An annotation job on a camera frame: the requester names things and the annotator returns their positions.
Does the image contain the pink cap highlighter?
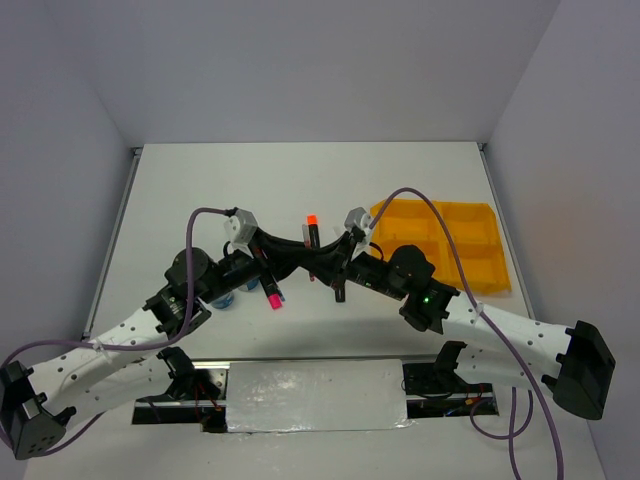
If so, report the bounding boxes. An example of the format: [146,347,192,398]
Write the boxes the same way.
[260,272,282,310]

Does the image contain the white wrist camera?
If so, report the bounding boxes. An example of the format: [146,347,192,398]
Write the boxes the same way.
[344,207,373,246]
[224,209,258,255]

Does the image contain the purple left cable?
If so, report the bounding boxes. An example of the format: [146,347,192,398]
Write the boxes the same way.
[0,205,236,456]

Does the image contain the yellow compartment tray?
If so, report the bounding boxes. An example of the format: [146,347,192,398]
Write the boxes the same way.
[372,199,511,296]

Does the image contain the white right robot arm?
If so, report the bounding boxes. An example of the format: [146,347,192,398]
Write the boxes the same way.
[301,241,616,420]

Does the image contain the blue pen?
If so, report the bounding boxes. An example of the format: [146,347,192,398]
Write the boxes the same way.
[276,284,286,303]

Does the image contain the orange cap highlighter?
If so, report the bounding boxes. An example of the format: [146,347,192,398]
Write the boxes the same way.
[306,214,320,249]

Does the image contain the blue cap highlighter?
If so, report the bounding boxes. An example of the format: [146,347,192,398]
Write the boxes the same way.
[334,285,346,303]

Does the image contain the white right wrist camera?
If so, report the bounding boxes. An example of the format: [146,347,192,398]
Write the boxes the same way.
[344,207,373,246]

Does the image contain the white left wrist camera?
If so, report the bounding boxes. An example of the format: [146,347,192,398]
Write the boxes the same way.
[224,209,258,255]

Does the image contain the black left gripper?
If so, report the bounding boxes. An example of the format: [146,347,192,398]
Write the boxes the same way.
[199,226,314,304]

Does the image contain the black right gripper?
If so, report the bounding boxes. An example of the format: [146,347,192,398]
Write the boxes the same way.
[302,230,407,300]

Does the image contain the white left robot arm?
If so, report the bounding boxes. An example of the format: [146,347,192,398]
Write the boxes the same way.
[1,230,315,460]

